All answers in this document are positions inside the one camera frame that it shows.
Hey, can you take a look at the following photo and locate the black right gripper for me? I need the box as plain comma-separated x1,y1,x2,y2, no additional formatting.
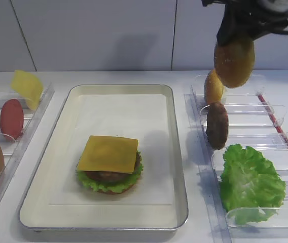
202,1,288,46

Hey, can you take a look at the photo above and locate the golden sesame bun top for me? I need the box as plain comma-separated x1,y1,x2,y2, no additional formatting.
213,35,255,88

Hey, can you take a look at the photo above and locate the brown meat patty in rack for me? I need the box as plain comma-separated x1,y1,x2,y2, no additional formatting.
206,102,229,150

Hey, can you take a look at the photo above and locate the green lettuce leaf in rack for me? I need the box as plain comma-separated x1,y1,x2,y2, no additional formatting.
220,144,286,225

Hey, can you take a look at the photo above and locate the yellow cheese slice on burger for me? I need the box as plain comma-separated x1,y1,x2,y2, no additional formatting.
77,135,138,174

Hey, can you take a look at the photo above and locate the green lettuce on burger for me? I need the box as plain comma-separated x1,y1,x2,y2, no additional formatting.
76,151,143,194

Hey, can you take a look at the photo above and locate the brown meat patty on burger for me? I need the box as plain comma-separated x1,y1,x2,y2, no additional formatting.
85,151,141,183

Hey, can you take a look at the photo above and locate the yellow cheese slice in rack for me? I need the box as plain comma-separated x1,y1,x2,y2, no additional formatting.
11,70,43,111

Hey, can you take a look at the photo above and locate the red tomato slice in rack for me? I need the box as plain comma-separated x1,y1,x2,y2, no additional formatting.
0,99,24,139

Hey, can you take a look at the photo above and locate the golden bun half left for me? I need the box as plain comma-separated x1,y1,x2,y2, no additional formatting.
204,69,224,105

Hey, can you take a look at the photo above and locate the red strip on rack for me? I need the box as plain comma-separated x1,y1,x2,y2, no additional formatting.
266,105,288,147

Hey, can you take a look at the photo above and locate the white paper tray liner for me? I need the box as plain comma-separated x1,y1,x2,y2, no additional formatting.
50,95,173,205

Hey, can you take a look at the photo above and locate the clear acrylic right rack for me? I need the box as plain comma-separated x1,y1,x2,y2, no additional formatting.
186,74,288,242

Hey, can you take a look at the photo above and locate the clear acrylic rack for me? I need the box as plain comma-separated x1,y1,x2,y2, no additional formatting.
0,84,54,201
186,74,288,242

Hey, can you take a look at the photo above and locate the metal baking tray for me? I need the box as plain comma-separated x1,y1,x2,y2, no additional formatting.
19,85,188,231

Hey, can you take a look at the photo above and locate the bottom bun on tray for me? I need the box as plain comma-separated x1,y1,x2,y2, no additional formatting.
92,180,137,194

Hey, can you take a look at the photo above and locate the clear acrylic left rack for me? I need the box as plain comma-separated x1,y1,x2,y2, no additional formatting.
0,84,54,201

